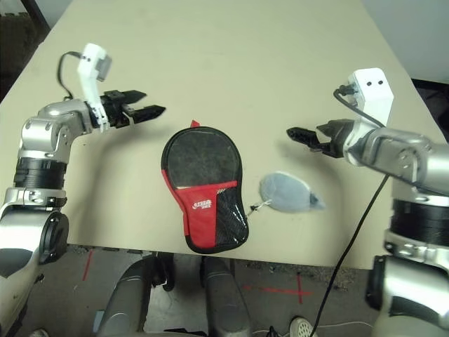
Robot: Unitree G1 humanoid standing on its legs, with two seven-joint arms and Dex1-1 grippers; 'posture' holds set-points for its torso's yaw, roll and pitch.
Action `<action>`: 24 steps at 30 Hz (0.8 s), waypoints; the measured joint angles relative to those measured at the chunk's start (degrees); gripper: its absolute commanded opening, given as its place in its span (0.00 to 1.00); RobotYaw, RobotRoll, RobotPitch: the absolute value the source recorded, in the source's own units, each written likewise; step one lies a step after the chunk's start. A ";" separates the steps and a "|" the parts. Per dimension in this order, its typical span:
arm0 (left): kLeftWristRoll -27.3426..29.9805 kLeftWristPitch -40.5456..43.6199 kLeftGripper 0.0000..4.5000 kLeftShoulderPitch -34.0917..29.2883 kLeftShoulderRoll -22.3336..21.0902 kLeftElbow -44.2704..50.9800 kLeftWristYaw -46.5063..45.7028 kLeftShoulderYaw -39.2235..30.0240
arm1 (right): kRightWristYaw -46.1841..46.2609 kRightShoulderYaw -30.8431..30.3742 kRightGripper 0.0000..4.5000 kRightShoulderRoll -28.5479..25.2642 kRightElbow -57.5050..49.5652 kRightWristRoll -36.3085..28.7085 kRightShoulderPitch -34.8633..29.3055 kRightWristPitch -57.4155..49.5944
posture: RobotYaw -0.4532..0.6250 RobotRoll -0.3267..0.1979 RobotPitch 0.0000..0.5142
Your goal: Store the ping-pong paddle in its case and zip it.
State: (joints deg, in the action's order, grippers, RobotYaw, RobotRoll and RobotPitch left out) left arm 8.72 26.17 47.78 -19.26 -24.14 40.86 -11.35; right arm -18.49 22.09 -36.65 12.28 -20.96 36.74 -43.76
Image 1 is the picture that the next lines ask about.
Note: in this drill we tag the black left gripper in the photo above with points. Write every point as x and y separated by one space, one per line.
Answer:
113 110

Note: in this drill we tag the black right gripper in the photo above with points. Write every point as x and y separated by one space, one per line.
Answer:
340 140

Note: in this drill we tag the black rubber ping-pong paddle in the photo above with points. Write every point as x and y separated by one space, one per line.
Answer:
200 154

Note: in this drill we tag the red black paddle case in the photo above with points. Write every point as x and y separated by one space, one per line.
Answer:
203 210

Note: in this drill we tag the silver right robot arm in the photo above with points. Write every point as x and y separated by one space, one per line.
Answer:
403 151

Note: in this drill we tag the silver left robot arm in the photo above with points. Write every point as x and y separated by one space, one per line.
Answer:
45 133

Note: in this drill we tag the black foam floor mat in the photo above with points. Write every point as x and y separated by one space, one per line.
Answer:
17 52

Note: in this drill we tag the grey robot right leg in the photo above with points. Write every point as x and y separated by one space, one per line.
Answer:
224 302

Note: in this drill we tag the grey robot leg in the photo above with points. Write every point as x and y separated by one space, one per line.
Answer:
129 302
224 302

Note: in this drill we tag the white mesh shoe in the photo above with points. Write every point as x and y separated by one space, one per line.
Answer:
303 328

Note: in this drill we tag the grey robot left leg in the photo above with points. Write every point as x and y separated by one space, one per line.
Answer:
129 302

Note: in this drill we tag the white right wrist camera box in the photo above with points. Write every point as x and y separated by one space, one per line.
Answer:
372 87

